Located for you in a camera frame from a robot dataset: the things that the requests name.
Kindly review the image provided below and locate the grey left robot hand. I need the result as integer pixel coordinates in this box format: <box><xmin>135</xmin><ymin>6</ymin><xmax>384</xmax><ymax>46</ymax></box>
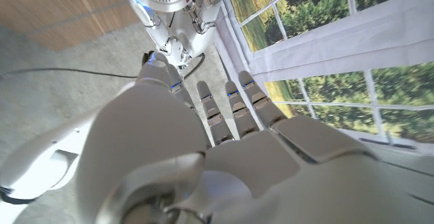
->
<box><xmin>76</xmin><ymin>52</ymin><xmax>434</xmax><ymax>224</ymax></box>

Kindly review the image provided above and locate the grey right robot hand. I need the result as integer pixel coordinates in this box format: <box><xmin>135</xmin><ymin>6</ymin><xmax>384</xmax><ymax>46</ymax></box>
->
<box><xmin>127</xmin><ymin>0</ymin><xmax>226</xmax><ymax>69</ymax></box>

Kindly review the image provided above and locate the printed window backdrop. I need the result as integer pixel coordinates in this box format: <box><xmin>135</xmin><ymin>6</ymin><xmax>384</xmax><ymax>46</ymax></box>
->
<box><xmin>213</xmin><ymin>0</ymin><xmax>434</xmax><ymax>150</ymax></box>

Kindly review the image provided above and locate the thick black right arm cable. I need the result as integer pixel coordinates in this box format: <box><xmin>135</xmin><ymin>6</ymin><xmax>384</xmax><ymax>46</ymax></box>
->
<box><xmin>0</xmin><ymin>52</ymin><xmax>206</xmax><ymax>81</ymax></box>

